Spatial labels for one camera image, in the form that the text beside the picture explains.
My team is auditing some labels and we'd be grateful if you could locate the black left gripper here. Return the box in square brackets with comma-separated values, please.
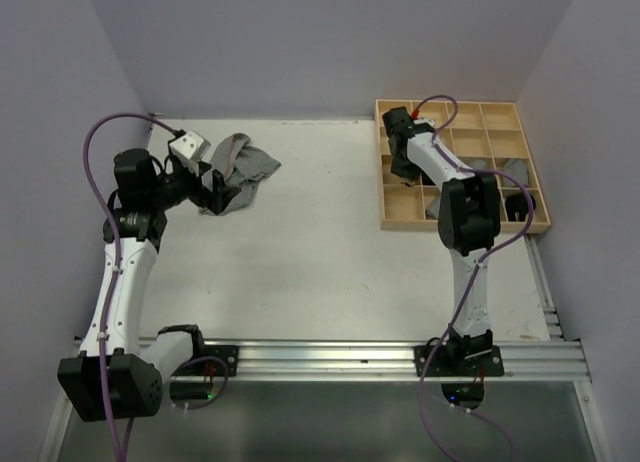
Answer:
[149, 158, 239, 214]

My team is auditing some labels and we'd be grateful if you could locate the grey striped underwear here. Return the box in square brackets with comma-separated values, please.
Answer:
[202, 133, 281, 216]

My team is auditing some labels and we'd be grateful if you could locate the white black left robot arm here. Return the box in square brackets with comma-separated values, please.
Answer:
[57, 148, 239, 422]

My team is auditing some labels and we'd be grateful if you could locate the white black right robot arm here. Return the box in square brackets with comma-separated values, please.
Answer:
[382, 107, 501, 375]

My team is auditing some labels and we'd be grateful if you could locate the grey rolled sock middle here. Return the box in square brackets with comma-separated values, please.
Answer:
[467, 159, 490, 172]

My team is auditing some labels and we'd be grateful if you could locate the grey rolled sock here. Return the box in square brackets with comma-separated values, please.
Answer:
[425, 197, 441, 220]
[467, 159, 490, 172]
[502, 158, 529, 188]

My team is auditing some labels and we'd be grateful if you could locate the wooden compartment tray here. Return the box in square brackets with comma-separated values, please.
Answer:
[374, 99, 553, 235]

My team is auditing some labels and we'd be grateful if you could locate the grey rolled sock lower left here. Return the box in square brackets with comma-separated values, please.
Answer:
[425, 197, 441, 220]

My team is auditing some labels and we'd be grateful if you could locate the grey rolled sock right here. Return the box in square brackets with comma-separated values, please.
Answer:
[502, 158, 529, 188]

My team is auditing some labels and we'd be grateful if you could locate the black rolled sock lower right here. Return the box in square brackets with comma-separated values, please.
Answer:
[505, 193, 537, 223]

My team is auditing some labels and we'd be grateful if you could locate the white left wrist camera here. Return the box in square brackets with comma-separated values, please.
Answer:
[169, 131, 211, 164]

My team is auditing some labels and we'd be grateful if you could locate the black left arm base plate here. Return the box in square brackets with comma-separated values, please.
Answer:
[202, 344, 240, 379]

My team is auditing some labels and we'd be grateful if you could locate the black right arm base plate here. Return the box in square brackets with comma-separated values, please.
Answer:
[426, 345, 505, 378]

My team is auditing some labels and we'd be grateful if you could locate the aluminium frame rail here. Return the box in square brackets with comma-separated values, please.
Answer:
[206, 339, 591, 382]

